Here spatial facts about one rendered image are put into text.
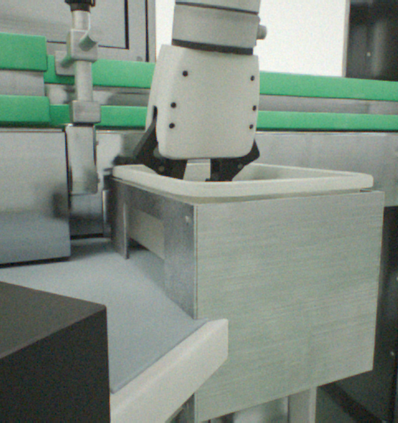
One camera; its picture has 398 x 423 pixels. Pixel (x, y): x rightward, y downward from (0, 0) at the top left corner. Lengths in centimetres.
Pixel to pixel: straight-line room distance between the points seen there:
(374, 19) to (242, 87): 73
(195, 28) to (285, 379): 29
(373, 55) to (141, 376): 95
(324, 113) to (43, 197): 46
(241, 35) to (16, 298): 29
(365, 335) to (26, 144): 34
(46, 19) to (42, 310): 61
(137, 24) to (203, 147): 39
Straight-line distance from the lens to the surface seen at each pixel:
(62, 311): 16
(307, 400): 83
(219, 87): 40
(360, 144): 75
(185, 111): 39
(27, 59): 46
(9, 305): 17
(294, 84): 69
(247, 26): 40
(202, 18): 38
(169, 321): 30
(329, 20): 97
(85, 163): 44
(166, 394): 26
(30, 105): 45
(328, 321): 37
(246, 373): 34
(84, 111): 43
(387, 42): 113
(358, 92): 78
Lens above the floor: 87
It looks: 9 degrees down
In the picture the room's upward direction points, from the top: straight up
